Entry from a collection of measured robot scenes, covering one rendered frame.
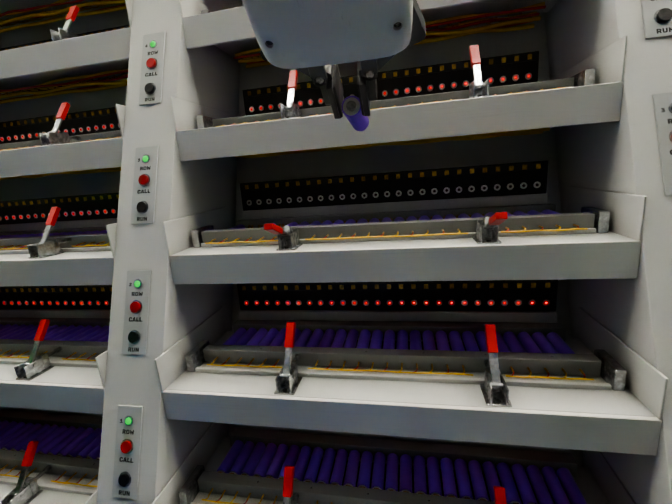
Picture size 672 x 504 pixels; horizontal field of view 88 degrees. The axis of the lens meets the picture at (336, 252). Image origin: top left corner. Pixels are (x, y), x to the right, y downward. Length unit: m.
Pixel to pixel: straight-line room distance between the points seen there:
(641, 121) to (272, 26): 0.44
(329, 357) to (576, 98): 0.47
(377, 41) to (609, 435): 0.46
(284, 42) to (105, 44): 0.56
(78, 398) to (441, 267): 0.56
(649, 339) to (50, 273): 0.83
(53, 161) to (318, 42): 0.60
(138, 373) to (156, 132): 0.36
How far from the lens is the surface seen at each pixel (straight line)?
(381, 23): 0.25
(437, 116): 0.52
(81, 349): 0.77
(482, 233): 0.47
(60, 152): 0.77
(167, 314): 0.58
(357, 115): 0.33
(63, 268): 0.71
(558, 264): 0.50
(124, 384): 0.62
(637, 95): 0.58
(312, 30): 0.26
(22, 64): 0.92
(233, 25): 0.68
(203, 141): 0.60
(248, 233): 0.56
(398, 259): 0.46
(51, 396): 0.73
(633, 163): 0.54
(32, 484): 0.82
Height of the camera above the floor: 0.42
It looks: 7 degrees up
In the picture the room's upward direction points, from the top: straight up
